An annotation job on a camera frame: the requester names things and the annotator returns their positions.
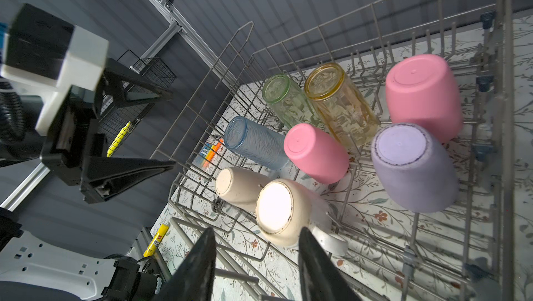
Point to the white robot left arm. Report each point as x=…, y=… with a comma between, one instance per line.
x=29, y=260

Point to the yellow marker on table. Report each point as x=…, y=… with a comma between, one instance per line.
x=156, y=241

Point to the white ceramic mug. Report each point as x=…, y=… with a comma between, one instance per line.
x=284, y=207

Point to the green glass tumbler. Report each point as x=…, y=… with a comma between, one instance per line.
x=289, y=102

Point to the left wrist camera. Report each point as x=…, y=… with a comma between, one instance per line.
x=46, y=56

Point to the black wire wall basket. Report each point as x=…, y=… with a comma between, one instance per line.
x=118, y=122

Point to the grey wire dish rack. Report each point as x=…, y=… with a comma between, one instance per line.
x=393, y=253

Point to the yellow marker in basket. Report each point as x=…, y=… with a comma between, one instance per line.
x=118, y=139

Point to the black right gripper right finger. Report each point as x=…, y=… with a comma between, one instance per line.
x=319, y=278

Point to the pink cup front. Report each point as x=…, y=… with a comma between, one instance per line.
x=422, y=90

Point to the yellow glass tumbler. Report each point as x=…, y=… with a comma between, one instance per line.
x=341, y=106

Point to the coloured marker pack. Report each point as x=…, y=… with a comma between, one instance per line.
x=208, y=152

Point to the pink cup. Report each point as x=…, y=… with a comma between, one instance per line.
x=422, y=90
x=316, y=153

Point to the purple cup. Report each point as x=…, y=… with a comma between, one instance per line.
x=414, y=168

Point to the blue glass tumbler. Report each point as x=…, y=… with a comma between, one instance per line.
x=258, y=143

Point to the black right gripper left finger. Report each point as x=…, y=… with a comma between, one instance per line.
x=195, y=277

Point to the beige cup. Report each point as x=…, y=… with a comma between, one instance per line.
x=240, y=187

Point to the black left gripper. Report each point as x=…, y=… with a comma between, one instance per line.
x=102, y=178

